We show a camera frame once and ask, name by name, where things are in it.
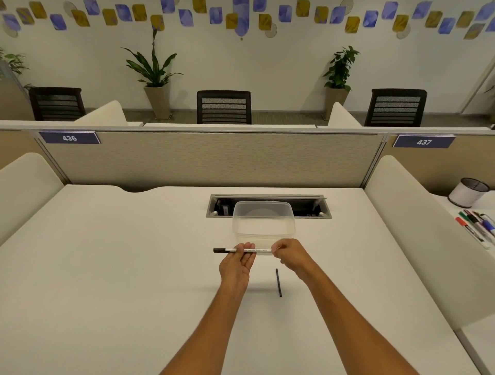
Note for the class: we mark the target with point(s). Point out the person's right hand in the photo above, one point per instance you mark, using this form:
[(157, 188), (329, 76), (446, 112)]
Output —
[(296, 257)]

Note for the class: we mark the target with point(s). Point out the person's left hand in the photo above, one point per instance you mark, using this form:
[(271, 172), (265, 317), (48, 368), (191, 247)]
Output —
[(234, 268)]

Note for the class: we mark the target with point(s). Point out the person's left thumb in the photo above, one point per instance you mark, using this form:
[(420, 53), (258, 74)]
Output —
[(248, 246)]

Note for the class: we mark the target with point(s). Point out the person's right fingers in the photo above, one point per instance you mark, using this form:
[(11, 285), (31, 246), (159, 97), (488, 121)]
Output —
[(280, 253)]

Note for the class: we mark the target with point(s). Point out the white pen with black cap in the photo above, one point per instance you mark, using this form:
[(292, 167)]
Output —
[(222, 250)]

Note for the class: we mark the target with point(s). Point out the person's right forearm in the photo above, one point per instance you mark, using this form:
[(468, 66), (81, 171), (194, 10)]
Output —
[(348, 324)]

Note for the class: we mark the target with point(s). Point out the person's left forearm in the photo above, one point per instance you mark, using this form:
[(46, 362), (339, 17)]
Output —
[(210, 332)]

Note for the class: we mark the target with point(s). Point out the clear plastic container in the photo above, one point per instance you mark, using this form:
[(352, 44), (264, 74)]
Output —
[(263, 222)]

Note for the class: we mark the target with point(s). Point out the thin black pen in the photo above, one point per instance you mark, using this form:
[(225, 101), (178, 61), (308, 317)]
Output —
[(278, 282)]

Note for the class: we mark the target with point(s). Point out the beige desk partition panel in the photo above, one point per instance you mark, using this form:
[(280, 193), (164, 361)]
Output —
[(212, 160)]

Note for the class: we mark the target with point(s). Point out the black mesh office chair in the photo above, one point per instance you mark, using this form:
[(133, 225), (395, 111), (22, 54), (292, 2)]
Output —
[(395, 107), (57, 103), (224, 107)]

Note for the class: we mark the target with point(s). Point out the white curved side divider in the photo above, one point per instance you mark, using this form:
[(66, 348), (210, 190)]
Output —
[(23, 189), (104, 114), (425, 239), (342, 117)]

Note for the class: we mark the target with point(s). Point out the tall-leaf potted plant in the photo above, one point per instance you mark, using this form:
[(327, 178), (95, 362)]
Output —
[(156, 96)]

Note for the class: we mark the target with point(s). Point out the blue desk number sign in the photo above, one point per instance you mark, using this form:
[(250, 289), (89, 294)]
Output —
[(424, 141), (69, 138)]

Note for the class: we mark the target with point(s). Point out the green marker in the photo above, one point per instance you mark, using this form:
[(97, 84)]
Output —
[(466, 217)]

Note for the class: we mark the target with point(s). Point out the red marker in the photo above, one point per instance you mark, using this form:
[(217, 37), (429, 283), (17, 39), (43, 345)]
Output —
[(468, 228)]

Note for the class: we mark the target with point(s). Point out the bushy potted plant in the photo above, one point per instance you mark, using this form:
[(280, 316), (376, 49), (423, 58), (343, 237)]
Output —
[(340, 73)]

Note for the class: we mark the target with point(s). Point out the white pen cup black rim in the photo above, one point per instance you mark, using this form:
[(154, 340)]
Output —
[(466, 195)]

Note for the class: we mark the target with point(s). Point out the black marker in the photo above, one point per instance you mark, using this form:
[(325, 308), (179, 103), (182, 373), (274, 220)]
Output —
[(476, 222)]

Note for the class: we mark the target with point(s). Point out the blue marker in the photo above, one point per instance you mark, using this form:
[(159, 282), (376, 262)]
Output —
[(489, 227)]

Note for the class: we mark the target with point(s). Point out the feathery green plant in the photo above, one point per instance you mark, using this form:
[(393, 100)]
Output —
[(13, 63)]

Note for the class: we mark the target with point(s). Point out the blue and yellow wall decals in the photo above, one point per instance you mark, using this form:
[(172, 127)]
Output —
[(239, 13)]

